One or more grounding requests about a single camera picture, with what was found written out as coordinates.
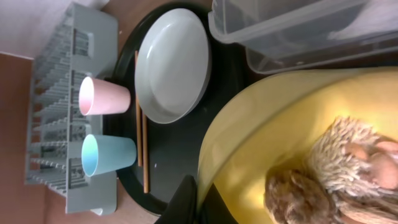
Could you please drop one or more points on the grey round plate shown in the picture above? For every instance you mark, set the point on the grey round plate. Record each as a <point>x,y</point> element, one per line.
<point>173,66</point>

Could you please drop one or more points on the wooden chopstick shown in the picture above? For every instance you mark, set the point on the wooden chopstick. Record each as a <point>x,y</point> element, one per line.
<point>145,155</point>
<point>138,131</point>

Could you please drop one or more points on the grey dishwasher rack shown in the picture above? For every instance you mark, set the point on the grey dishwasher rack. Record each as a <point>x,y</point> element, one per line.
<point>83,44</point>

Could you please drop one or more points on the peanut shells and rice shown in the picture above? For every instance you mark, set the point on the peanut shells and rice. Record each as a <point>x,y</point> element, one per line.
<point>348,176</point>

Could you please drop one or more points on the blue plastic cup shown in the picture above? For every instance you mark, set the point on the blue plastic cup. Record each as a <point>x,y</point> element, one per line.
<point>101,154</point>

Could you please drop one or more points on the yellow bowl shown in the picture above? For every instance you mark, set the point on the yellow bowl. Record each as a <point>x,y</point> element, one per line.
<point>276,121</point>

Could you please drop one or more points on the clear plastic bin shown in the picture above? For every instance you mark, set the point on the clear plastic bin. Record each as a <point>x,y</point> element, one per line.
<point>285,35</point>

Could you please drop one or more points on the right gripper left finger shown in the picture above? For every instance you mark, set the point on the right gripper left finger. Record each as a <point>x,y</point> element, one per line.
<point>181,208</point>

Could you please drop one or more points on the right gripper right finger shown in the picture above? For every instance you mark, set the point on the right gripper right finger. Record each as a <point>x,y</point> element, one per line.
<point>214,210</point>

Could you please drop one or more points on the left wooden chopstick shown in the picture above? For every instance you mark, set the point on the left wooden chopstick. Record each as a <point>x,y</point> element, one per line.
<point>138,131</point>

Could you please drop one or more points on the right wooden chopstick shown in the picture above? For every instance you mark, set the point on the right wooden chopstick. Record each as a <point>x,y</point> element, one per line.
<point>145,155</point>

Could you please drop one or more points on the round black tray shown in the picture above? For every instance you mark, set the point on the round black tray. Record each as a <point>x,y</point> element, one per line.
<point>173,148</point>

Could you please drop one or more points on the pink plastic cup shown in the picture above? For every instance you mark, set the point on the pink plastic cup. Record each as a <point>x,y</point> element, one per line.
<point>98,97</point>

